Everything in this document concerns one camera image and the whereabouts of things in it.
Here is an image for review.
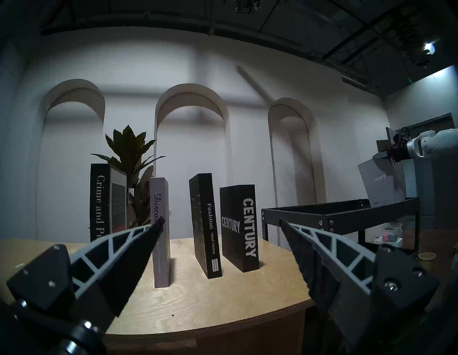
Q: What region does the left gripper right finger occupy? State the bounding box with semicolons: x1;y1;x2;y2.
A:
280;219;440;349

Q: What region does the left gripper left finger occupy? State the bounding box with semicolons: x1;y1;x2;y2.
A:
6;217;166;334

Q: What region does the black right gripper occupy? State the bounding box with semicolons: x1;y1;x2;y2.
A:
386;127;413;163

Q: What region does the light grey Iaura book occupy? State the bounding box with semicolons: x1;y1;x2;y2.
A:
358;157;406;208

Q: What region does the black Century book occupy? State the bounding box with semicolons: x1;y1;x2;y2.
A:
220;185;260;273

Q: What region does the black metal shelf cart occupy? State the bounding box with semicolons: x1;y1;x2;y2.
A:
261;198;421;258

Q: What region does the light wooden display table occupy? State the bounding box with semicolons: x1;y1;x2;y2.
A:
0;238;315;355

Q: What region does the dark door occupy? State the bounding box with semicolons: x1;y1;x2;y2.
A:
386;113;455;229

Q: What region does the Crime and Punishment book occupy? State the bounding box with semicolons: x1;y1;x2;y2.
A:
89;164;128;242

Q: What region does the grey Discontent book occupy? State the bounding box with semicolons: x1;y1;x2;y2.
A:
150;177;171;288

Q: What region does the black Fashion book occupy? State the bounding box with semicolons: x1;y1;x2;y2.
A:
189;173;223;279

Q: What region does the tall green potted plant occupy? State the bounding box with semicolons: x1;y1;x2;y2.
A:
91;125;167;229

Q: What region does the metal ceiling light rig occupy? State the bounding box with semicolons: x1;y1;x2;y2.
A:
234;0;262;14

